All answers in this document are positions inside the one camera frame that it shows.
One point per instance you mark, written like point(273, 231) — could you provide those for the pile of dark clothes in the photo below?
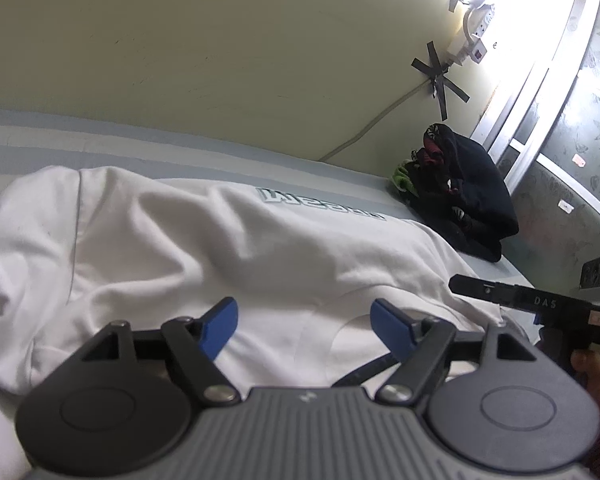
point(472, 190)

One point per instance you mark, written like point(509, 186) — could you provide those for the person's right hand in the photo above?
point(589, 366)

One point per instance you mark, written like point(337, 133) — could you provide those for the white power strip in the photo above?
point(480, 20)

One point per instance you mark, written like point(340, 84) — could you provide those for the white plug adapter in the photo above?
point(467, 52)

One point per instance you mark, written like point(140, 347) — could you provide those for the white sweatshirt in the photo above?
point(180, 250)

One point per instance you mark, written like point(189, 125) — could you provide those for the black tape cross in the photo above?
point(437, 77)

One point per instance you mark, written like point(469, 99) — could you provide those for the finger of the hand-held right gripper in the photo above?
point(480, 289)

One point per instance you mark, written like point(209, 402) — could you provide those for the white window frame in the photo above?
point(530, 95)

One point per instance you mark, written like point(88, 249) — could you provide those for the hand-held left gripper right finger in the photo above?
point(387, 325)

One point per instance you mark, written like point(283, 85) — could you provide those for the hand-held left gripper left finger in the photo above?
point(220, 327)

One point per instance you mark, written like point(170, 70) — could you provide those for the green cloth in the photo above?
point(404, 179)

